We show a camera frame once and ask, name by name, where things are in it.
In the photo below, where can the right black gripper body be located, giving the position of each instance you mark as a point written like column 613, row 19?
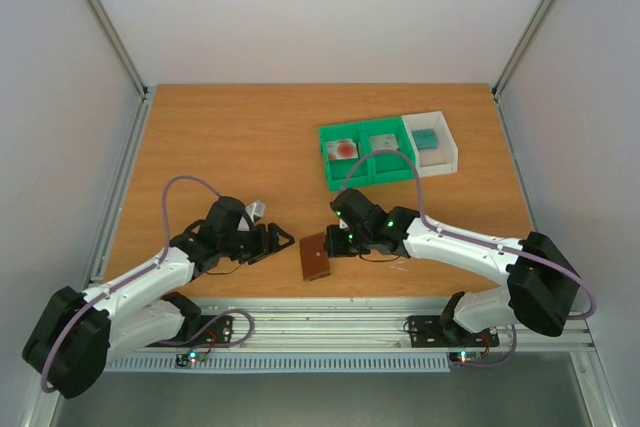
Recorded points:
column 336, row 240

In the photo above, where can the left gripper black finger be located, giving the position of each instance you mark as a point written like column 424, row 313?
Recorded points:
column 263, row 255
column 278, row 238

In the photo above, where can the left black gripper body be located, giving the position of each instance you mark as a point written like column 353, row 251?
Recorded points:
column 245, row 249

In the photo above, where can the brown leather card holder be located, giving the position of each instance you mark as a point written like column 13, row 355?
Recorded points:
column 314, row 260

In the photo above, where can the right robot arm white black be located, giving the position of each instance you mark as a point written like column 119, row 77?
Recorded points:
column 535, row 286

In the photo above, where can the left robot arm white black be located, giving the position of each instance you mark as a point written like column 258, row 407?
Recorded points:
column 80, row 332

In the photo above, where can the red white card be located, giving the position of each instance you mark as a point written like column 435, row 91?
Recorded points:
column 343, row 149

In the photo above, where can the grey card in bin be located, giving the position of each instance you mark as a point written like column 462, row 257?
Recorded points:
column 382, row 142

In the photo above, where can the teal card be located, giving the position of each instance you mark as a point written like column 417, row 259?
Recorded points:
column 425, row 139

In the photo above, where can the white bin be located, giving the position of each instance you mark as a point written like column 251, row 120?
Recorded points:
column 444, row 159

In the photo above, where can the left controller board with leds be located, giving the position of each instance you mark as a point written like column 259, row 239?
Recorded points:
column 192, row 359

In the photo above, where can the controller board with leds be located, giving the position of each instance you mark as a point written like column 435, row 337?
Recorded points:
column 464, row 356
column 192, row 359

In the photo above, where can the left aluminium upright profile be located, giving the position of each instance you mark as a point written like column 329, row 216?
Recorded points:
column 105, row 23

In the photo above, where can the aluminium upright profile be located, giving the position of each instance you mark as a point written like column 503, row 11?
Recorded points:
column 540, row 13
column 105, row 23

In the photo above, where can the right controller board with leds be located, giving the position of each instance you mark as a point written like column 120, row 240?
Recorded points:
column 464, row 356

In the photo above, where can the right aluminium upright profile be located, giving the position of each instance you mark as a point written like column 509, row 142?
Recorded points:
column 540, row 13

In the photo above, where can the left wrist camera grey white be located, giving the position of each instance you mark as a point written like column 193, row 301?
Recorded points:
column 254, row 213

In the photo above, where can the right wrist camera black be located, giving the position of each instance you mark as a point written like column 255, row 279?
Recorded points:
column 352, row 204

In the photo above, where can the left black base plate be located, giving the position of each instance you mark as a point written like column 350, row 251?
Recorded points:
column 211, row 332

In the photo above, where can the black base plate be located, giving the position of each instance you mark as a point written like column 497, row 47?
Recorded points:
column 430, row 331
column 211, row 332

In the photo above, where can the aluminium front rail frame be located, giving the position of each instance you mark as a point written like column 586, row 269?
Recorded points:
column 362, row 325

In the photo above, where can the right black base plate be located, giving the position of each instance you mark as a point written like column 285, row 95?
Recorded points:
column 430, row 331

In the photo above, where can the blue slotted cable duct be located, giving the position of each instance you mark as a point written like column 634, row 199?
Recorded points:
column 281, row 363

